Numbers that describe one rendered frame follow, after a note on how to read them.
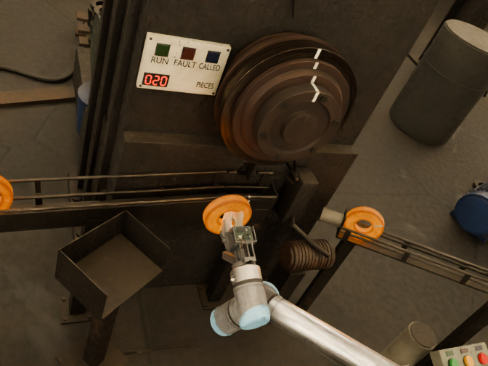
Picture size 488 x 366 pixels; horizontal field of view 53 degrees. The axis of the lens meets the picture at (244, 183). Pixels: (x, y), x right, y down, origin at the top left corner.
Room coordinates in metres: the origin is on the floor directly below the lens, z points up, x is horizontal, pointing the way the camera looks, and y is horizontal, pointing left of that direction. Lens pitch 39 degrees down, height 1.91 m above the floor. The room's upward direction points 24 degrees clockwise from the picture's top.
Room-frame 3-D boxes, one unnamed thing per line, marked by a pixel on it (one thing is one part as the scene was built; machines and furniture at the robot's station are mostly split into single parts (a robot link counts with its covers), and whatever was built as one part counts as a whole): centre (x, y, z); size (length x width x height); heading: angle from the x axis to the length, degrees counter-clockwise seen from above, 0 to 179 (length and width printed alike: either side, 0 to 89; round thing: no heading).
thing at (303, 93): (1.36, -0.08, 1.11); 0.28 x 0.06 x 0.28; 124
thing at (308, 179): (1.58, -0.21, 0.68); 0.11 x 0.08 x 0.24; 34
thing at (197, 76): (1.34, 0.32, 1.15); 0.26 x 0.02 x 0.18; 124
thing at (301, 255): (1.51, -0.37, 0.27); 0.22 x 0.13 x 0.53; 124
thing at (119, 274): (0.93, 0.27, 0.36); 0.26 x 0.20 x 0.72; 159
